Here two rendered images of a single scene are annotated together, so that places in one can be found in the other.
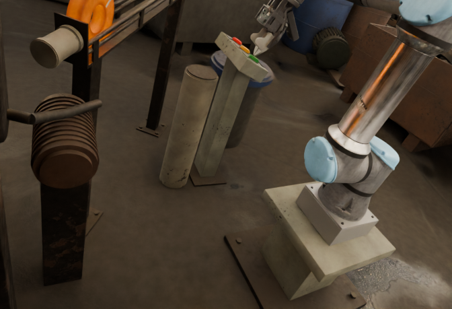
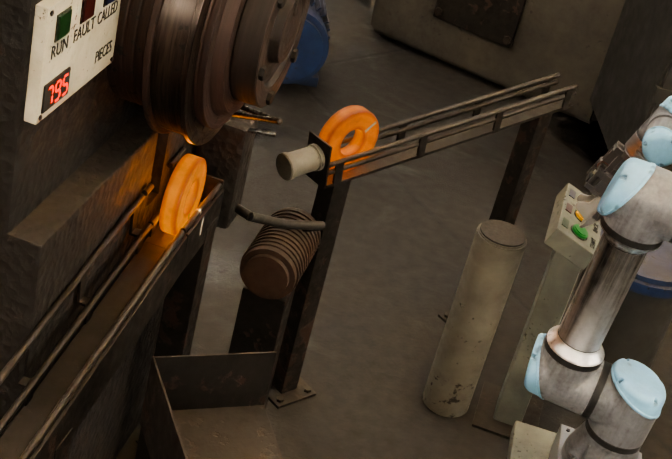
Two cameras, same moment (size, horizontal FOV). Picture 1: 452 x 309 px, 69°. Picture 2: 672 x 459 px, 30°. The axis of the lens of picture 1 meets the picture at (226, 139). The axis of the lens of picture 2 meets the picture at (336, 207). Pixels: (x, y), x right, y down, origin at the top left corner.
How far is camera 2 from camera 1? 1.92 m
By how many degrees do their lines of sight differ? 36
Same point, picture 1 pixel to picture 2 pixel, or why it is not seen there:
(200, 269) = not seen: outside the picture
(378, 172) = (612, 406)
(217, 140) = (525, 356)
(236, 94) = (558, 283)
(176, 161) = (444, 364)
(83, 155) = (283, 265)
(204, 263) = not seen: outside the picture
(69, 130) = (282, 240)
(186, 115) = (466, 290)
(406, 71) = (601, 263)
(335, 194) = (575, 436)
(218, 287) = not seen: outside the picture
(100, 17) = (359, 140)
